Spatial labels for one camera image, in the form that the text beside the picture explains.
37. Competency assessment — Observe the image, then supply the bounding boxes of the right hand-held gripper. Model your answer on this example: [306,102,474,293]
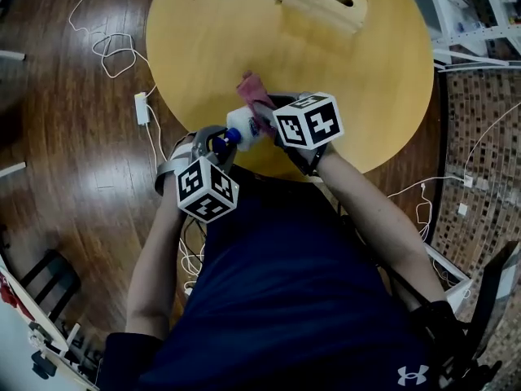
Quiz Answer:
[252,91,345,177]

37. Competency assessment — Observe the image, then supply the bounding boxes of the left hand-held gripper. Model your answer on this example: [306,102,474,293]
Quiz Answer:
[175,125,240,223]

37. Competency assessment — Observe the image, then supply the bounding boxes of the pink cloth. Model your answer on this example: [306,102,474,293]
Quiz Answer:
[236,70,278,138]

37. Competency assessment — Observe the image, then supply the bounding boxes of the white bottle blue pump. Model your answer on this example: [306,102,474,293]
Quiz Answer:
[214,106,265,154]

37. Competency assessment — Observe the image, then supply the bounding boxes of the person's right forearm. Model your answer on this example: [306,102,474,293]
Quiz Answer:
[315,148,447,305]

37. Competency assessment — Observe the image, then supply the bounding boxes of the person's left forearm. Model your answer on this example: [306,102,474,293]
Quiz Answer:
[125,195,192,341]

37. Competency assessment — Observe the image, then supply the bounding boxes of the red cloth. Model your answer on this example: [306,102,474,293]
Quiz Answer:
[0,275,15,307]

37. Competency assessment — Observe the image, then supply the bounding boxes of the white power strip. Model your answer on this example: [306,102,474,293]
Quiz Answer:
[134,91,151,126]

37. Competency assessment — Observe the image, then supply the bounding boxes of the wooden tissue box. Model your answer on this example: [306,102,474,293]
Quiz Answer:
[275,0,369,36]

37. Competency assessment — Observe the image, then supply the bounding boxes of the person's navy blue shirt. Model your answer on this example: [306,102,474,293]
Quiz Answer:
[103,165,449,391]

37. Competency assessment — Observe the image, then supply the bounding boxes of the white metal shelving unit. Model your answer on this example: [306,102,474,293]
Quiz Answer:
[396,0,521,71]

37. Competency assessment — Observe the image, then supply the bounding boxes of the curved white table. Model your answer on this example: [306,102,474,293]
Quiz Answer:
[0,254,70,391]

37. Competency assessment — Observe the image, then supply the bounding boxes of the black monitor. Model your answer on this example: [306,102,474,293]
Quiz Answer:
[467,240,521,366]

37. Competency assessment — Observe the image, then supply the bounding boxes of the grey hand strap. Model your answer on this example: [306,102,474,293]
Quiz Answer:
[154,143,193,197]

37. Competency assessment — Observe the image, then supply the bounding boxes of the long white floor cable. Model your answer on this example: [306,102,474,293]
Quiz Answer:
[67,0,204,297]

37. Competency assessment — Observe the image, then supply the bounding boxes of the white wall cable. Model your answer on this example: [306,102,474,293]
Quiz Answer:
[386,99,521,244]

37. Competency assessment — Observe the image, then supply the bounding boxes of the black harness straps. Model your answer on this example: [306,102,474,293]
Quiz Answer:
[406,299,501,391]

